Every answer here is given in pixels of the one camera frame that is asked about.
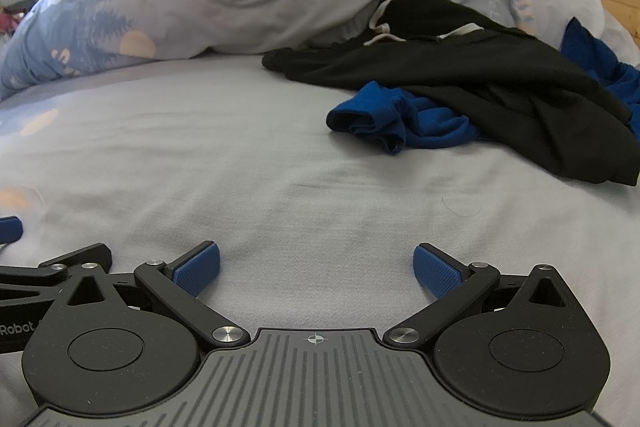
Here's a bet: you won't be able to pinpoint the blue shirt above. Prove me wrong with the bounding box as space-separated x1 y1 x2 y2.
326 18 640 156

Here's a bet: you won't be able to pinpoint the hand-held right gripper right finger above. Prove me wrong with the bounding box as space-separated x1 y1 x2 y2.
382 243 569 352

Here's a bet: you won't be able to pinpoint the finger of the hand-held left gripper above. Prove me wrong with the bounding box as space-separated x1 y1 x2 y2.
0 216 24 244
39 244 114 279

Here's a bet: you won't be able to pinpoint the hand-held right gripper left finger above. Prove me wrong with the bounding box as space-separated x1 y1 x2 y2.
63 242 252 352

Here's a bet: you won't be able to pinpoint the black pants with white drawstring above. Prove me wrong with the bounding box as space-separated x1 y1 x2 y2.
261 0 635 186

